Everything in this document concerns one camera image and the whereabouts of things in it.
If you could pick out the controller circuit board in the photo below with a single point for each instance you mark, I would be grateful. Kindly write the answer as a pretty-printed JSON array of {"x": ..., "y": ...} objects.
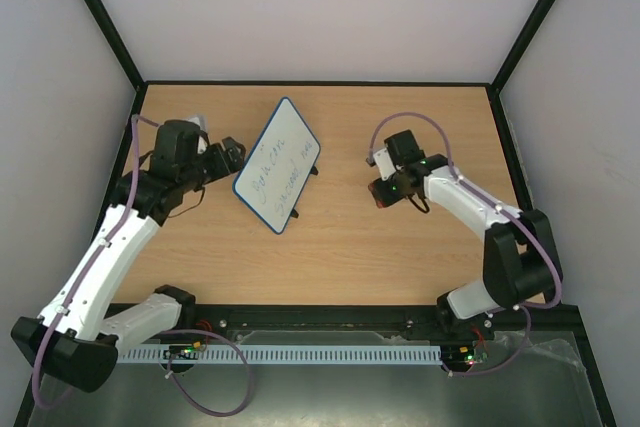
[
  {"x": 461, "y": 358},
  {"x": 185, "y": 351}
]

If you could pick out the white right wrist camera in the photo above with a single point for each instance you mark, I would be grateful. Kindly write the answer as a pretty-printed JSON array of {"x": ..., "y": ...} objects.
[{"x": 381, "y": 159}]

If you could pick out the light blue slotted cable duct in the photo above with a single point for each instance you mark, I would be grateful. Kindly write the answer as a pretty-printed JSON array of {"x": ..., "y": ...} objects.
[{"x": 295, "y": 355}]

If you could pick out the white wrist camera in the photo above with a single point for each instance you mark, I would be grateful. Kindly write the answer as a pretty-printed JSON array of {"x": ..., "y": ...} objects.
[
  {"x": 200, "y": 121},
  {"x": 381, "y": 159}
]

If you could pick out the black enclosure frame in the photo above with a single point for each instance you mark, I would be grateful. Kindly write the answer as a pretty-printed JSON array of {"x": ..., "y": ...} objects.
[{"x": 559, "y": 316}]

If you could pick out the right controller circuit board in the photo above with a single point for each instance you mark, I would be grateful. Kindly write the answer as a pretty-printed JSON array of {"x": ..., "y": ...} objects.
[{"x": 461, "y": 358}]

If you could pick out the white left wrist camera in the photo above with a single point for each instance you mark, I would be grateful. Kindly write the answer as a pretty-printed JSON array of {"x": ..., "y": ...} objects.
[{"x": 200, "y": 121}]

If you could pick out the left controller circuit board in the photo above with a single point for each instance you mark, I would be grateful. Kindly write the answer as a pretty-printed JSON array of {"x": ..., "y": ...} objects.
[{"x": 185, "y": 351}]

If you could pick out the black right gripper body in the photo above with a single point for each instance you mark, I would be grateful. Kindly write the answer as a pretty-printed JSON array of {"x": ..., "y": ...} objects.
[{"x": 382, "y": 192}]

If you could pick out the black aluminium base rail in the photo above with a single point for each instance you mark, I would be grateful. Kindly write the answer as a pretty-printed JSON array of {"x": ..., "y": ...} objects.
[{"x": 320, "y": 319}]

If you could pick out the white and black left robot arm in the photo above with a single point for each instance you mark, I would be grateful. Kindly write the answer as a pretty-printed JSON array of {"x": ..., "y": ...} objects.
[{"x": 73, "y": 339}]

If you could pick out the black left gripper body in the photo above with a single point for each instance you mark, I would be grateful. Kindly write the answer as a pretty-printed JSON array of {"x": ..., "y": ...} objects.
[{"x": 194, "y": 178}]

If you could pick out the red whiteboard eraser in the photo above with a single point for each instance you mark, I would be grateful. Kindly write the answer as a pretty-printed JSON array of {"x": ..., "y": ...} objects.
[{"x": 383, "y": 196}]

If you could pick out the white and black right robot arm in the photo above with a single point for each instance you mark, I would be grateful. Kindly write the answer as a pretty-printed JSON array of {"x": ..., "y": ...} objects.
[{"x": 520, "y": 259}]

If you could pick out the small blue-framed whiteboard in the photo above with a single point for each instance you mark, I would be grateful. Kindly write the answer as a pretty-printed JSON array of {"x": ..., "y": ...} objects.
[{"x": 278, "y": 167}]

